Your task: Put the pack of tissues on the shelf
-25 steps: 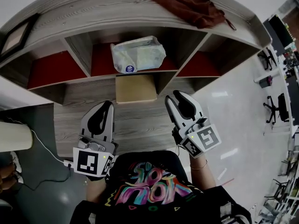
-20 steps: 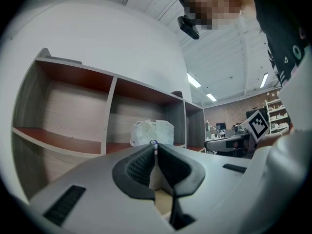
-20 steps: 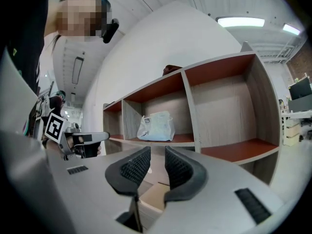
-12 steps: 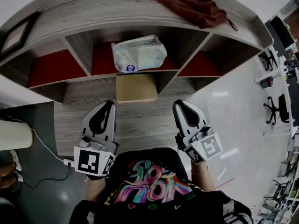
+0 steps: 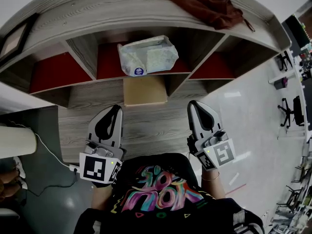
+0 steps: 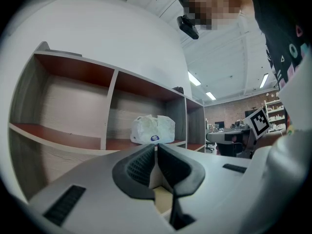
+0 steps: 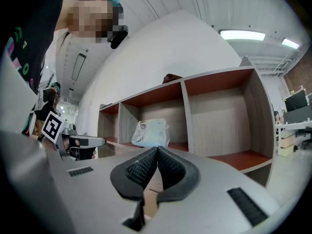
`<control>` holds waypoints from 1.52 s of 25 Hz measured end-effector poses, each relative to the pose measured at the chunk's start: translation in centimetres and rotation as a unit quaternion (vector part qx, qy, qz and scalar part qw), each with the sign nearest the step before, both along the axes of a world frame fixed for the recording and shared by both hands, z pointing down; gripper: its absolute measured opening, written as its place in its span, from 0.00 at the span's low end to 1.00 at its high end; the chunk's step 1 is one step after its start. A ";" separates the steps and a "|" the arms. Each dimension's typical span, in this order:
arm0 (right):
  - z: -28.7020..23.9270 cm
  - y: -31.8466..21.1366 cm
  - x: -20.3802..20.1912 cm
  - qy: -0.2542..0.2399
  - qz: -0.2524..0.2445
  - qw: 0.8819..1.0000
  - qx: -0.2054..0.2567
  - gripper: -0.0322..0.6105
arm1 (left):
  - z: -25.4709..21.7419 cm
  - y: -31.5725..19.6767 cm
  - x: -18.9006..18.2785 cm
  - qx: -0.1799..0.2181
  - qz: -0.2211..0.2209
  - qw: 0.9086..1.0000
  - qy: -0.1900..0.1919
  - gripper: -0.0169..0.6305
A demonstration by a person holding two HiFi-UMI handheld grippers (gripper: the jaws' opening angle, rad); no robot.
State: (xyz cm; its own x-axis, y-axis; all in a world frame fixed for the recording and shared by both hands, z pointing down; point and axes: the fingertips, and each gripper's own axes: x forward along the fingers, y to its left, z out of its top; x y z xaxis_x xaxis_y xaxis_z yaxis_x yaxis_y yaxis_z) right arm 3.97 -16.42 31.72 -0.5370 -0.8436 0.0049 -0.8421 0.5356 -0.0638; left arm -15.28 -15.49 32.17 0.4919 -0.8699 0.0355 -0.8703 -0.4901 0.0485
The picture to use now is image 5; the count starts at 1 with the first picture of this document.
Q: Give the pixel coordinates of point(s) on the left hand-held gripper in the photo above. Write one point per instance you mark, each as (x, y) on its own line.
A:
(93, 168)

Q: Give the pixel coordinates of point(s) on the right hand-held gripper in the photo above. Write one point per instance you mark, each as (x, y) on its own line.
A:
(223, 152)

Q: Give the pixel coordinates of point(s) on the clear plastic packet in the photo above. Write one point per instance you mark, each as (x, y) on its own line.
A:
(151, 57)

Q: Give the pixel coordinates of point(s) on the person's left forearm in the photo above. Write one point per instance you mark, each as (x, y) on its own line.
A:
(101, 197)

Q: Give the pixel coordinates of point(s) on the person's right forearm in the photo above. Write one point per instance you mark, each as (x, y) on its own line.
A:
(212, 188)

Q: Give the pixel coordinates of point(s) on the grey wooden desk with hutch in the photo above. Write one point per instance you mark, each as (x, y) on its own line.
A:
(151, 130)

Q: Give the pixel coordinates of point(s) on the flat cardboard box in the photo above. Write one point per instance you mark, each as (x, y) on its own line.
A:
(143, 91)

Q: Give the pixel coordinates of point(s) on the black printed t-shirt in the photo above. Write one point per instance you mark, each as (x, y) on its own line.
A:
(158, 164)

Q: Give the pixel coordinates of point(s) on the black and purple box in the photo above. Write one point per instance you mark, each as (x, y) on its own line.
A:
(282, 83)

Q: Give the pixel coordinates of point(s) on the black office chair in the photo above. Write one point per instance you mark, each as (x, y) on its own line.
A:
(284, 61)
(296, 112)

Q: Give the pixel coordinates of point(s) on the large white ribbed bin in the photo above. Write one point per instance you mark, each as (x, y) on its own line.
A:
(14, 140)

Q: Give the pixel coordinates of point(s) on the rust brown cloth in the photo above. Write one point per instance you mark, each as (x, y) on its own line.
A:
(207, 4)

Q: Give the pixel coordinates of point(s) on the black picture frame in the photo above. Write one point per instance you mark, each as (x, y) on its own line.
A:
(14, 40)

